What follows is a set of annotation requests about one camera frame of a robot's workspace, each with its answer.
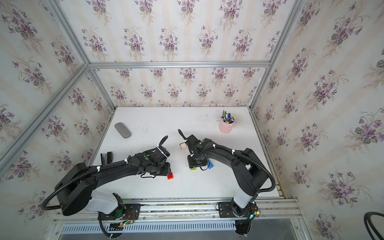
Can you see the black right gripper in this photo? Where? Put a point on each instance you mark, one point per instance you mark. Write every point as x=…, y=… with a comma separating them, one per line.
x=191, y=164

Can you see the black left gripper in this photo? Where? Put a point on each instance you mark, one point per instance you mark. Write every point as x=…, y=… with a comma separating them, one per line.
x=167, y=171

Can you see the blue long lego brick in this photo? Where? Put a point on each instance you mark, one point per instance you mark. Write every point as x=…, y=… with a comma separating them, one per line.
x=210, y=164

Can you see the red lego brick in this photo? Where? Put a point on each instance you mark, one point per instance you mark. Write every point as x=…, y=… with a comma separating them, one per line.
x=170, y=176

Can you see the white lego brick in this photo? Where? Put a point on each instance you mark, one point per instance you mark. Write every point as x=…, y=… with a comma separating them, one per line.
x=182, y=145

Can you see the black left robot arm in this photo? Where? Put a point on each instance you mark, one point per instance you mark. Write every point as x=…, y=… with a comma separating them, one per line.
x=77, y=190

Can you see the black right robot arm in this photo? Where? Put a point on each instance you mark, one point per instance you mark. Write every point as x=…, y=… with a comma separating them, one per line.
x=252, y=176

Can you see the pink pen cup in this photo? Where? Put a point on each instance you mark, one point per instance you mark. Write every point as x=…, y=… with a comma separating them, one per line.
x=226, y=127

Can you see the coloured pens in cup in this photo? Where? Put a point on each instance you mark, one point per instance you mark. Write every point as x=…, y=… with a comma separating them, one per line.
x=227, y=118

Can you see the grey whiteboard eraser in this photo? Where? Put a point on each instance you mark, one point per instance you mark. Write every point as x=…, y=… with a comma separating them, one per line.
x=123, y=130

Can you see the black chair edge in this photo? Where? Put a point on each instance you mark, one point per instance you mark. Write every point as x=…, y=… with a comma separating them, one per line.
x=370, y=227

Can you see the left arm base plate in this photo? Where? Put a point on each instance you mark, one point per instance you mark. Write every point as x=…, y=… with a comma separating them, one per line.
x=129, y=212

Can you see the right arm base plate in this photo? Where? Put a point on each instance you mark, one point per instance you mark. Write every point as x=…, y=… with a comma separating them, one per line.
x=232, y=210

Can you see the aluminium mounting rail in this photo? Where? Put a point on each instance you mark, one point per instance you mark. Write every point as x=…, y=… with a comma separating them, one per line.
x=205, y=209

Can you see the white slotted cable duct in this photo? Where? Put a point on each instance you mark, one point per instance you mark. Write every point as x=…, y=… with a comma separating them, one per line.
x=149, y=227

